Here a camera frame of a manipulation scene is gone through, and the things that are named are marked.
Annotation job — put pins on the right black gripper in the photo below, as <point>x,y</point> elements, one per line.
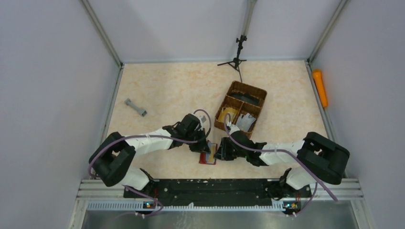
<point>222,152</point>

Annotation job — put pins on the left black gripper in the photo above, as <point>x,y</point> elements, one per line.
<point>202,146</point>

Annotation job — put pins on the gold credit card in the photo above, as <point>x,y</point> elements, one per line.
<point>210,157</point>

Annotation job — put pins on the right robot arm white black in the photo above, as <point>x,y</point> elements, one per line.
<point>318,158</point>

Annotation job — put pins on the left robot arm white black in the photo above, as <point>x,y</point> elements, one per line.
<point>112,161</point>

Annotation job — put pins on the light blue card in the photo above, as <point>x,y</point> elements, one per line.
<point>210,145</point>

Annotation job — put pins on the silver cards in basket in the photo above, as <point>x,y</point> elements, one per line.
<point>245,122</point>

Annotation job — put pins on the brown wicker divided basket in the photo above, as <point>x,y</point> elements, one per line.
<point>237,107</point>

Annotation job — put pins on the black item in basket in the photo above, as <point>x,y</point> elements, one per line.
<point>245,97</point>

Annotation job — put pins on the grey plastic connector piece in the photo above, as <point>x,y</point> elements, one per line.
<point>142,112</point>

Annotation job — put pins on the black mini tripod stand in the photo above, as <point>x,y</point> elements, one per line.
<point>236,61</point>

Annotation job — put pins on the orange flashlight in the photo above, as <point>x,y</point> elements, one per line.
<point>317,77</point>

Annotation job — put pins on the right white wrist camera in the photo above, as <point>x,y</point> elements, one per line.
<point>232,129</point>

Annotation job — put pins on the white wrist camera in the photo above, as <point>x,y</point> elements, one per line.
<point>202,119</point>
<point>232,129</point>

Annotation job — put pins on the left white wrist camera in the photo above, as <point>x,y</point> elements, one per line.
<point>202,119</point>

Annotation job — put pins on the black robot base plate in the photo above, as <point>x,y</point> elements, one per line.
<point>219,192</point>

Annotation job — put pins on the white perforated cable duct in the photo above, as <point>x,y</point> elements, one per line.
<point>138,205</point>

